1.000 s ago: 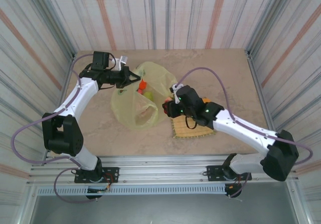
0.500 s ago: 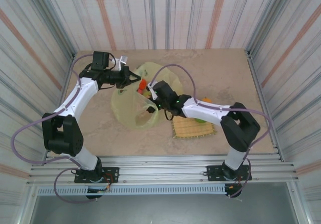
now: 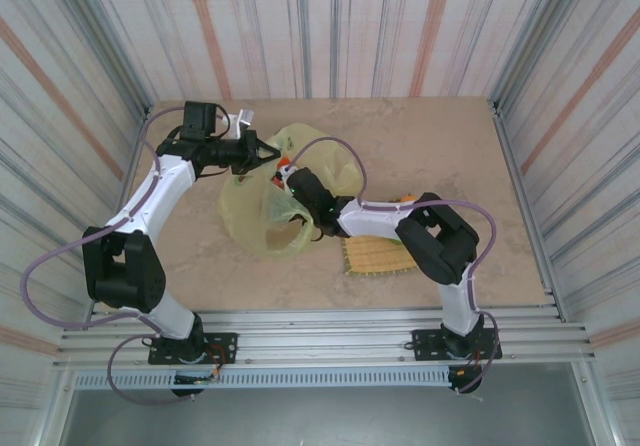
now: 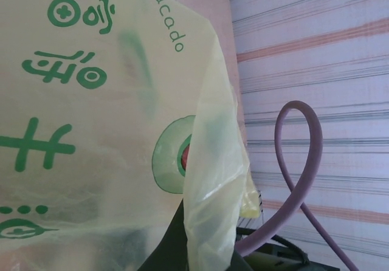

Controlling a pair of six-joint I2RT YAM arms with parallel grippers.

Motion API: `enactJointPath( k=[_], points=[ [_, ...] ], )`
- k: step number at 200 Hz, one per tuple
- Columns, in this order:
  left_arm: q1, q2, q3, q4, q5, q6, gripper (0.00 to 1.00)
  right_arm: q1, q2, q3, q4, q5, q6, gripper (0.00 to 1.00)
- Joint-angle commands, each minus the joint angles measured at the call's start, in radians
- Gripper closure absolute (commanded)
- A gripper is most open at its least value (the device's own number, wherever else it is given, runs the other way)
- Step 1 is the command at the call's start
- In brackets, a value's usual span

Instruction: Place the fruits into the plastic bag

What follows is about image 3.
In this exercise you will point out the yellow-green avocado print plastic bag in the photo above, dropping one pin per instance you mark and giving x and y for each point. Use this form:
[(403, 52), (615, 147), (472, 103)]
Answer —
[(240, 206)]

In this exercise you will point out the orange fruit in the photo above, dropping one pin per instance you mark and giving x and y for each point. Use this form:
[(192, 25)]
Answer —
[(407, 197)]

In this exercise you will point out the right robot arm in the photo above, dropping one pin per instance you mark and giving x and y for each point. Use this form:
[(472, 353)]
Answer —
[(435, 246)]

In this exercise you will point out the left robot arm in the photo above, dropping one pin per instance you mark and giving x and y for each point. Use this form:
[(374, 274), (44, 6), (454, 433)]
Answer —
[(150, 196)]

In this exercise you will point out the woven bamboo tray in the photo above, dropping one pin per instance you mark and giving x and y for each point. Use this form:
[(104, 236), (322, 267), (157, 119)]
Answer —
[(375, 258)]

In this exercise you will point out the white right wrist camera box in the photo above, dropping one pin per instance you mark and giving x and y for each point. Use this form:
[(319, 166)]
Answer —
[(286, 171)]

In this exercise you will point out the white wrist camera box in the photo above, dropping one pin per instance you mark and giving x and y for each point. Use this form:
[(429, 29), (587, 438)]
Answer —
[(242, 121), (286, 171)]

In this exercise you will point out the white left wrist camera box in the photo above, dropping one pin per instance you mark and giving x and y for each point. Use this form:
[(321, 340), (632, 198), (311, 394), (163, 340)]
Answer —
[(242, 121)]

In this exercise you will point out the aluminium mounting rail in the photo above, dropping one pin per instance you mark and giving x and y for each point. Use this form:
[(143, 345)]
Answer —
[(325, 336)]

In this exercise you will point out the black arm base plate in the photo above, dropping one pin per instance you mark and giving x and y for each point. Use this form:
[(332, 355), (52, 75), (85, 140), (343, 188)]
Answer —
[(225, 346), (425, 343)]

